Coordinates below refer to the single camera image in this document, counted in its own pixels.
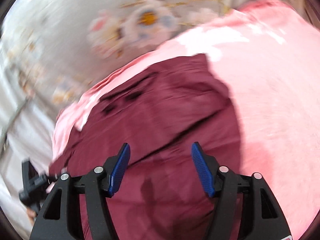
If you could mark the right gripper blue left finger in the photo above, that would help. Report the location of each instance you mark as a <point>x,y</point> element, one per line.
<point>115,167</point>

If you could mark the maroon puffer jacket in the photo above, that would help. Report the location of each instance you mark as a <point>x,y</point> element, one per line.
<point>160,113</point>

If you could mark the pink printed blanket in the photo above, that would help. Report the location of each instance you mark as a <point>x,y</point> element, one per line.
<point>268,56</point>

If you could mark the person's left hand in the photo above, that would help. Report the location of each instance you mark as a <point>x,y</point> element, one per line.
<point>31,215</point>

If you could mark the grey floral bed sheet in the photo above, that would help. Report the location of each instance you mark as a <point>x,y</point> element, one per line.
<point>47,64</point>

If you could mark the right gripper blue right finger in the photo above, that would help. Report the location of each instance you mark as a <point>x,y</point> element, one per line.
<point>207,170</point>

